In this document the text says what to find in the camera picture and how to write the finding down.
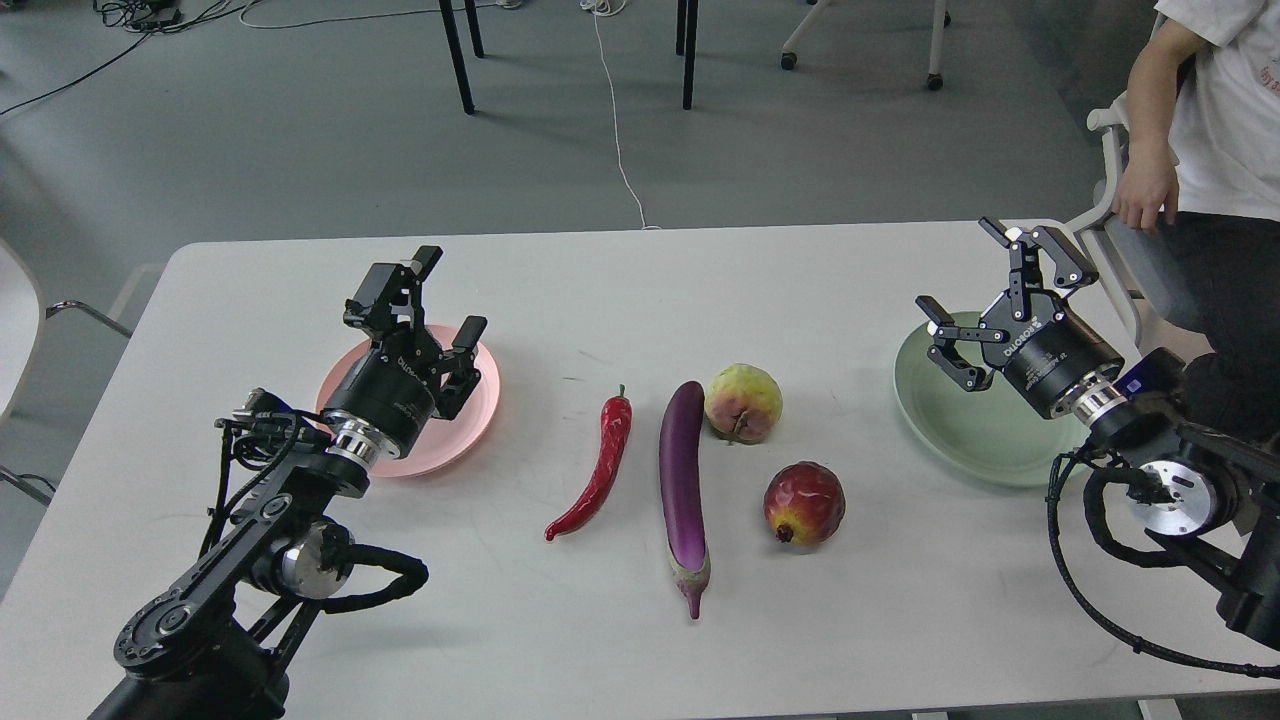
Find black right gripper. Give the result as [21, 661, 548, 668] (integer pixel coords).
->
[915, 217, 1124, 419]

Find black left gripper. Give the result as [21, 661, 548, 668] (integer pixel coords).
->
[323, 246, 488, 462]

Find red chili pepper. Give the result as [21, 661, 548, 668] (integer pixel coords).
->
[543, 384, 634, 542]

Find red pomegranate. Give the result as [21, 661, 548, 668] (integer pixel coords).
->
[763, 461, 846, 547]

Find purple eggplant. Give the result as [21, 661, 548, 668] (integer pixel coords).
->
[658, 380, 710, 620]

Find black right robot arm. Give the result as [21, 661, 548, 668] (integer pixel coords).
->
[916, 217, 1279, 679]

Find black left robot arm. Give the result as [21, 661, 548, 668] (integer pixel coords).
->
[92, 245, 486, 719]

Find person's hand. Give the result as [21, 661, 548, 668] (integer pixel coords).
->
[1111, 163, 1179, 233]

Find pink plate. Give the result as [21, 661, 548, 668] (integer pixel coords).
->
[314, 323, 500, 480]

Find light green plate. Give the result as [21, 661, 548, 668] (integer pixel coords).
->
[893, 322, 1087, 489]

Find white office chair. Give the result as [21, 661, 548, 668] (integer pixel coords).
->
[1068, 94, 1210, 360]

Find person in white shirt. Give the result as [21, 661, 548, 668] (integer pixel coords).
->
[1125, 1, 1279, 446]

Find black table leg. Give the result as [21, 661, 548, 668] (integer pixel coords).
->
[436, 0, 485, 117]
[675, 0, 700, 111]

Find white rolling chair base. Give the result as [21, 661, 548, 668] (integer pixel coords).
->
[777, 1, 951, 94]

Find white chair at left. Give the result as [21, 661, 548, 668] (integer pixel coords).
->
[0, 238, 134, 506]

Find white cable on floor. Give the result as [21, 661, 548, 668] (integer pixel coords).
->
[580, 0, 663, 231]

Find black cables on floor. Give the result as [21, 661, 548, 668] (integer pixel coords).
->
[0, 0, 500, 117]

